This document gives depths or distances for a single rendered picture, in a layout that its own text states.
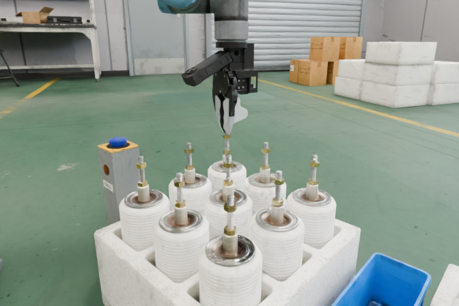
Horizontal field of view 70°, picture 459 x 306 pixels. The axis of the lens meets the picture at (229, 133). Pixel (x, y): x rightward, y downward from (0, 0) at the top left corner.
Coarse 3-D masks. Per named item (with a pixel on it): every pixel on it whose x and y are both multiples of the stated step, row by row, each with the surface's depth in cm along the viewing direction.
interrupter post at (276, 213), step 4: (272, 204) 56; (272, 208) 56; (276, 208) 55; (280, 208) 55; (272, 212) 56; (276, 212) 55; (280, 212) 55; (272, 216) 56; (276, 216) 55; (280, 216) 56; (272, 220) 56; (276, 220) 56; (280, 220) 56
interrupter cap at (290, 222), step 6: (264, 210) 59; (288, 210) 59; (258, 216) 58; (264, 216) 58; (288, 216) 58; (294, 216) 58; (258, 222) 55; (264, 222) 56; (270, 222) 56; (282, 222) 56; (288, 222) 56; (294, 222) 56; (264, 228) 54; (270, 228) 54; (276, 228) 54; (282, 228) 54; (288, 228) 54; (294, 228) 54
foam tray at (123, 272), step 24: (96, 240) 66; (120, 240) 63; (336, 240) 63; (120, 264) 59; (144, 264) 56; (312, 264) 56; (336, 264) 61; (120, 288) 62; (144, 288) 54; (168, 288) 51; (192, 288) 52; (264, 288) 52; (288, 288) 51; (312, 288) 55; (336, 288) 63
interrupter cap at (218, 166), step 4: (212, 164) 82; (216, 164) 82; (220, 164) 82; (236, 164) 82; (240, 164) 81; (212, 168) 79; (216, 168) 79; (220, 168) 79; (232, 168) 80; (236, 168) 79; (240, 168) 79; (224, 172) 77; (232, 172) 77
